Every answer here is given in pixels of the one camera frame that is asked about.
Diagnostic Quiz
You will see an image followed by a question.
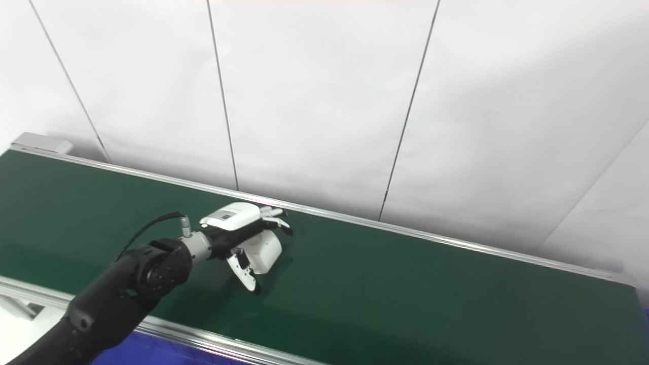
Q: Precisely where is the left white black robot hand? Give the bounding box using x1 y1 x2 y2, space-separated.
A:
199 202 294 295

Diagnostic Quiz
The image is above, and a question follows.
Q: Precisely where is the white round plastic part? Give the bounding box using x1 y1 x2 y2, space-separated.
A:
237 230 283 276

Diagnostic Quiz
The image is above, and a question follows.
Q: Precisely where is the empty blue plastic bin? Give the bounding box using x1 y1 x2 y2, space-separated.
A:
90 328 249 365

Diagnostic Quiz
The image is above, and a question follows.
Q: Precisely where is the green conveyor belt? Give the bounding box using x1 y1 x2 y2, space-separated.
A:
0 132 637 365
0 149 649 365

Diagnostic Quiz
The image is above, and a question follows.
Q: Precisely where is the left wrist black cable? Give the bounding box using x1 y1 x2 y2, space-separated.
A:
114 211 193 264

